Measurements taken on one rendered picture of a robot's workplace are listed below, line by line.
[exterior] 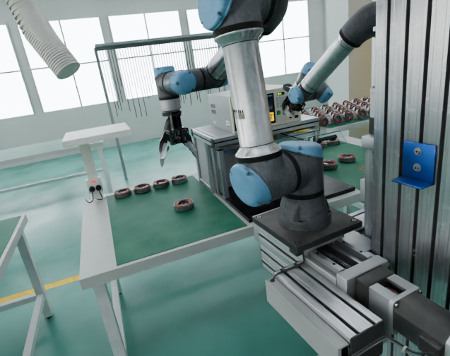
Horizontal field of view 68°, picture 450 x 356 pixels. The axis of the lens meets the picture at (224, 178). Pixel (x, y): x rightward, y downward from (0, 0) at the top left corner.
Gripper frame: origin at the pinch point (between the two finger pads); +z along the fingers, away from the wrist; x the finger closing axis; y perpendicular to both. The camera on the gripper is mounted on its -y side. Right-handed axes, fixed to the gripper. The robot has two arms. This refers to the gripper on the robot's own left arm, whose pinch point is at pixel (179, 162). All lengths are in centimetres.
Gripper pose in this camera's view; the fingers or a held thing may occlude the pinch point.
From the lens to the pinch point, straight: 129.7
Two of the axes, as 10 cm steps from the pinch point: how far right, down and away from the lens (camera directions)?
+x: 8.9, -2.5, 3.7
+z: 1.3, 9.4, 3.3
